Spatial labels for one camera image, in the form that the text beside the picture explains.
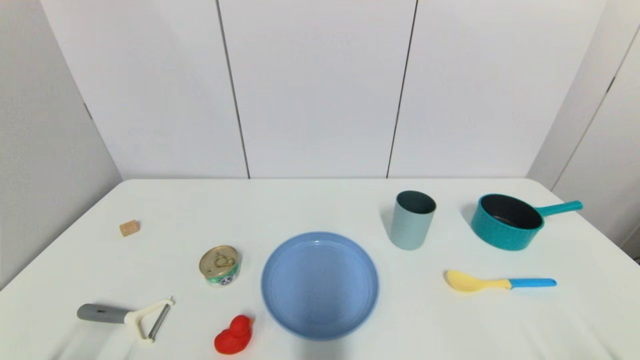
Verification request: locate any red rubber duck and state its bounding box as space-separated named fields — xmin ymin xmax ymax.
xmin=214 ymin=314 xmax=254 ymax=356

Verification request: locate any pale teal cup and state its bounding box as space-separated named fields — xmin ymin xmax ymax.
xmin=389 ymin=190 xmax=437 ymax=251

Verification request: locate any blue round plate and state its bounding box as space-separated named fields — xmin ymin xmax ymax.
xmin=260 ymin=231 xmax=380 ymax=342

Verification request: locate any small tin can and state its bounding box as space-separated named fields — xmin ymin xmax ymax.
xmin=199 ymin=245 xmax=241 ymax=287

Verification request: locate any yellow spoon blue handle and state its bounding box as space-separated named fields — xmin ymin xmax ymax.
xmin=445 ymin=269 xmax=558 ymax=294

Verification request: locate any teal saucepan with handle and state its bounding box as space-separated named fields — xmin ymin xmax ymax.
xmin=470 ymin=193 xmax=584 ymax=251

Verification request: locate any peeler with grey handle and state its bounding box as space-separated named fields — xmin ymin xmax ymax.
xmin=76 ymin=297 xmax=175 ymax=344

